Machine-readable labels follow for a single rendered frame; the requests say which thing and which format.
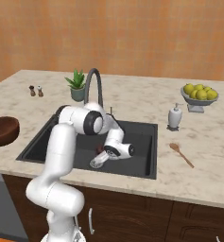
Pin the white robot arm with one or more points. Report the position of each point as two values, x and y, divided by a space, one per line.
62 148

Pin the wooden spoon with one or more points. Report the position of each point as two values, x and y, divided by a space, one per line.
179 151

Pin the dark sink basin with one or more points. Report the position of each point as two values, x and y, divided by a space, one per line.
138 148

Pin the grey dishwasher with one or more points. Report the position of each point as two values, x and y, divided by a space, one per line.
4 211

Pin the white soap dispenser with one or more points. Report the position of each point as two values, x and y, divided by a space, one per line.
175 117

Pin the grey fruit bowl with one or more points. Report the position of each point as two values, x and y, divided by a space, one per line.
197 104

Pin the green plant in grey pot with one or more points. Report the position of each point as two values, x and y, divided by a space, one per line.
77 92

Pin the dark wooden cupboard door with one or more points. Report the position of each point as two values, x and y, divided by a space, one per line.
25 208
201 225
132 217

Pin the yellow lemon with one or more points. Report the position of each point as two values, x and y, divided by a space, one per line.
188 88
194 94
198 86
212 94
207 88
201 95

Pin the brown pepper shaker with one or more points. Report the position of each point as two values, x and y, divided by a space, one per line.
32 91

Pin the white-topped salt shaker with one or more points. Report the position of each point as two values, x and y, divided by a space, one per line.
40 91

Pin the grey arched tap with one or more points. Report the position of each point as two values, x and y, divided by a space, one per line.
95 73

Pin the brown potato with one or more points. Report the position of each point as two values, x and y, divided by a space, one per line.
99 148

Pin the dark wooden bowl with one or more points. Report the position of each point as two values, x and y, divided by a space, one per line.
1 130

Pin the small dark tap lever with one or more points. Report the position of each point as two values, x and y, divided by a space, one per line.
111 111

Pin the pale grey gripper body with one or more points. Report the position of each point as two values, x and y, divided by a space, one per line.
99 159

